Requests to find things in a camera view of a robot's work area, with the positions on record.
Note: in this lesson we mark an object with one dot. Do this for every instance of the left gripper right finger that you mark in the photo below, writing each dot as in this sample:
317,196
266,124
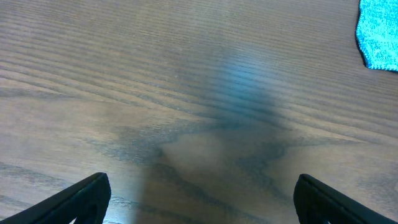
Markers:
318,203

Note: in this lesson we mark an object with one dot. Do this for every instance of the blue microfiber cloth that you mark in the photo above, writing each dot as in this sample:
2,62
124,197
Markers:
376,33

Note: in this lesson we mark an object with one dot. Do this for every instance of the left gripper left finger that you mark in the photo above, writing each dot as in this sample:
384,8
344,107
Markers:
85,202

